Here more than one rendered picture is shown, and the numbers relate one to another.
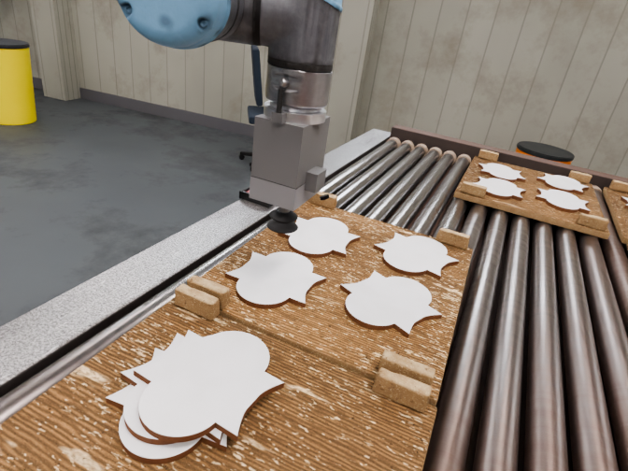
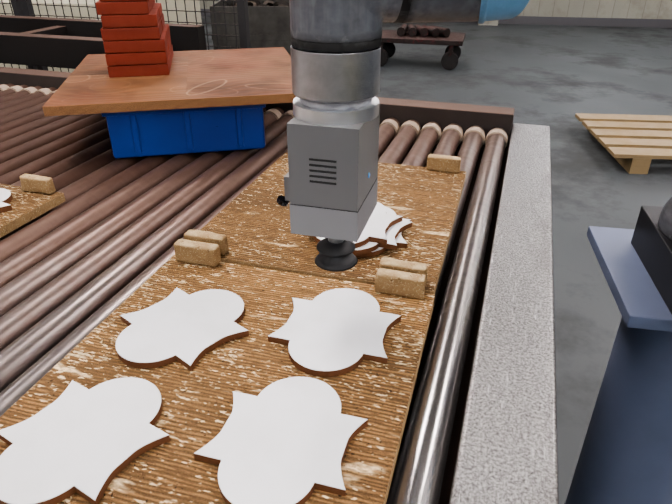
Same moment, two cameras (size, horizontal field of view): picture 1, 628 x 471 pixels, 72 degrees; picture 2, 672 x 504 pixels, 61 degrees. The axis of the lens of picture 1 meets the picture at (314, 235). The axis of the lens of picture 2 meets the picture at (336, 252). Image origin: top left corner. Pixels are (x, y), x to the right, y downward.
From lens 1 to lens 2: 1.02 m
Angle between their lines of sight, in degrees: 123
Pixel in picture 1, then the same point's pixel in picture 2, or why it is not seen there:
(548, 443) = (90, 259)
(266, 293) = (338, 299)
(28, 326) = (532, 269)
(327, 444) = (265, 226)
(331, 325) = (261, 291)
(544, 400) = (58, 285)
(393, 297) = (176, 324)
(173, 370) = (376, 218)
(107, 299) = (505, 300)
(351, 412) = (247, 239)
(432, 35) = not seen: outside the picture
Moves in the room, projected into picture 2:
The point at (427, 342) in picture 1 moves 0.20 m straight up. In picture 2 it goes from (156, 292) to (126, 130)
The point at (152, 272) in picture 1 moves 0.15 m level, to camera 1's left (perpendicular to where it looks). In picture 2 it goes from (501, 340) to (630, 334)
